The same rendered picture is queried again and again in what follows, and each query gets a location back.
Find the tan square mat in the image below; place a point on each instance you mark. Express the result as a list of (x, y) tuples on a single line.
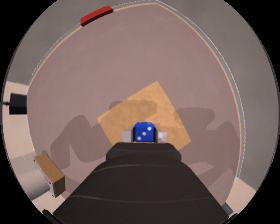
[(150, 104)]

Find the blue die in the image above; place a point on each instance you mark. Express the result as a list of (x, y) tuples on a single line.
[(144, 132)]

